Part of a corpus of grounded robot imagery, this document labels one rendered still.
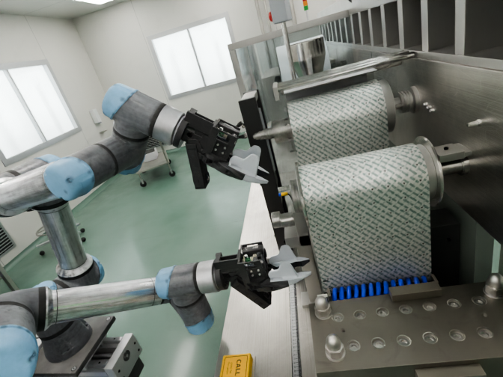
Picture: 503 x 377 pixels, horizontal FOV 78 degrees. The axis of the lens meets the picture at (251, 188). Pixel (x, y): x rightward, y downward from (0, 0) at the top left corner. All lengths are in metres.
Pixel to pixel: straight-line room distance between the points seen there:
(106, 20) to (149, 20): 0.79
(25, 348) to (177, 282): 0.29
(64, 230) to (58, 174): 0.52
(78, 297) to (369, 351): 0.63
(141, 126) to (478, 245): 0.74
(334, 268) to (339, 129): 0.35
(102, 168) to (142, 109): 0.14
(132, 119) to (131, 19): 6.03
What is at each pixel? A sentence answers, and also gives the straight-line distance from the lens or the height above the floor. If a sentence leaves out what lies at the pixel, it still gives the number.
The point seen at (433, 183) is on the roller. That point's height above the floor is 1.25.
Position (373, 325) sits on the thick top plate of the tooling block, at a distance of 0.70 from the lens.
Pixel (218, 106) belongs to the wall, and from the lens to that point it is 6.35.
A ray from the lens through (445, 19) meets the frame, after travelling 0.87.
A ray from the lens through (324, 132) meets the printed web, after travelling 0.83.
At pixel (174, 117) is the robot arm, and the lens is 0.65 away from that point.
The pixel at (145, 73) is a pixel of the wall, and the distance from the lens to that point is 6.65.
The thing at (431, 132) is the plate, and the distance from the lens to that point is 0.88.
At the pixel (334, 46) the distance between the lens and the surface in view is 1.61.
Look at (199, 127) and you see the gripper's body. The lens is 0.65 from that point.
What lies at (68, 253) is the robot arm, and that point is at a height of 1.13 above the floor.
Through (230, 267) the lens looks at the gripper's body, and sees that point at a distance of 0.72.
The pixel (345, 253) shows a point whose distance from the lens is 0.72.
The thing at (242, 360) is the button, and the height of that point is 0.92.
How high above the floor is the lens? 1.57
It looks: 24 degrees down
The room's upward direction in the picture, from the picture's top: 16 degrees counter-clockwise
